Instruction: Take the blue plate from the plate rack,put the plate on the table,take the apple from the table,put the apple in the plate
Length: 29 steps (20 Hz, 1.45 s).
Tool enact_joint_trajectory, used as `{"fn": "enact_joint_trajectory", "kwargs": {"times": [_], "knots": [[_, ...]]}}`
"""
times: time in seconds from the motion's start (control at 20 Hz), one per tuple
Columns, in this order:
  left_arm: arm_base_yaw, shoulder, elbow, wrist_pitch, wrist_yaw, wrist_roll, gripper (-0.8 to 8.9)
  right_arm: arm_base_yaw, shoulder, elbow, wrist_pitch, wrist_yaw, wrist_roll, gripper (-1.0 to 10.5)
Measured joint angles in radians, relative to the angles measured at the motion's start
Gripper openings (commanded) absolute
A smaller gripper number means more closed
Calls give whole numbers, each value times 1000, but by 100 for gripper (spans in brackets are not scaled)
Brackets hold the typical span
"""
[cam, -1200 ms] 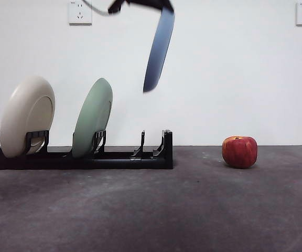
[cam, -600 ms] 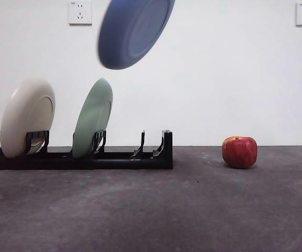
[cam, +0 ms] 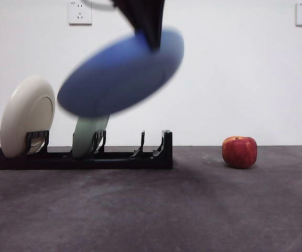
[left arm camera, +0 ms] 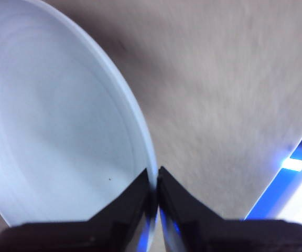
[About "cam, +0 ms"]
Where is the red yellow apple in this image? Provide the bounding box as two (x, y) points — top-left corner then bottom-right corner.
(221, 136), (258, 169)

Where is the pale green plate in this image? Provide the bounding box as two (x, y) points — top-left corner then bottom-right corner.
(72, 115), (111, 160)

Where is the blue plate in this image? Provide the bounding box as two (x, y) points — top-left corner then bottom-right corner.
(57, 25), (185, 118)

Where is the black plate rack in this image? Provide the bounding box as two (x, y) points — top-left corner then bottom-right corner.
(0, 130), (174, 171)

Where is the cream plate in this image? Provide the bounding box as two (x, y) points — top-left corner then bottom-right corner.
(0, 75), (56, 159)

